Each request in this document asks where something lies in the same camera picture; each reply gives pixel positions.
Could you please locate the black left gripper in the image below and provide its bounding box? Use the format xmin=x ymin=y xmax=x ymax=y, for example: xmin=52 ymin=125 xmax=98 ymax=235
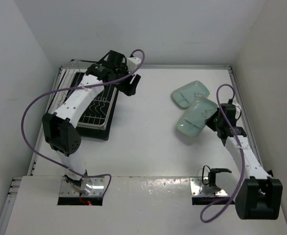
xmin=113 ymin=63 xmax=140 ymax=96

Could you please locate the light green plate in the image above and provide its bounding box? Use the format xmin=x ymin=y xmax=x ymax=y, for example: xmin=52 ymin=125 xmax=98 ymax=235
xmin=176 ymin=97 xmax=218 ymax=137
xmin=171 ymin=81 xmax=210 ymax=109

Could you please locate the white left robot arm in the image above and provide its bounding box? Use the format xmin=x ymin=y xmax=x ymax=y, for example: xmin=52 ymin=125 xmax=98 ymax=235
xmin=42 ymin=50 xmax=144 ymax=188

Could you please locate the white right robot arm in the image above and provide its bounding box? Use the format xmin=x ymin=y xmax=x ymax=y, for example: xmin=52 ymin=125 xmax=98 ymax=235
xmin=205 ymin=103 xmax=283 ymax=220

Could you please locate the black drain tray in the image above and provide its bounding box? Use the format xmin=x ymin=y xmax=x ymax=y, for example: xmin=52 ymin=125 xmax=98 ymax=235
xmin=54 ymin=69 xmax=119 ymax=141

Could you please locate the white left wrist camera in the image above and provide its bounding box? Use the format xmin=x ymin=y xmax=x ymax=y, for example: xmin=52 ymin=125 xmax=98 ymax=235
xmin=126 ymin=57 xmax=142 ymax=73

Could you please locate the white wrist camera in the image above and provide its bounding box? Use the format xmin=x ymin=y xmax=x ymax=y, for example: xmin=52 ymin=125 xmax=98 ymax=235
xmin=232 ymin=99 xmax=241 ymax=108
xmin=126 ymin=57 xmax=142 ymax=73

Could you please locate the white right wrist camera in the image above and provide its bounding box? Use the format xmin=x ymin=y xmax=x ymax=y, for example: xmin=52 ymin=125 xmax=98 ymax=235
xmin=232 ymin=99 xmax=241 ymax=108

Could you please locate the white wire dish rack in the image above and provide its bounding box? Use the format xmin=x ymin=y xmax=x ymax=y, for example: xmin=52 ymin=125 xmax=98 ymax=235
xmin=48 ymin=61 xmax=118 ymax=131

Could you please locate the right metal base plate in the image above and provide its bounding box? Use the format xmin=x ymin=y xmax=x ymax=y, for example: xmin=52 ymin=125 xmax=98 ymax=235
xmin=189 ymin=177 xmax=228 ymax=198

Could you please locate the metal base plate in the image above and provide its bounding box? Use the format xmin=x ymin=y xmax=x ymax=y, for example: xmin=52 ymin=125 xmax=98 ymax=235
xmin=59 ymin=177 xmax=104 ymax=198
xmin=189 ymin=177 xmax=228 ymax=198

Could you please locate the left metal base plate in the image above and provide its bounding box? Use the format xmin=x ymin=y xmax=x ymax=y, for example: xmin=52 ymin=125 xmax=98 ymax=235
xmin=59 ymin=177 xmax=104 ymax=198

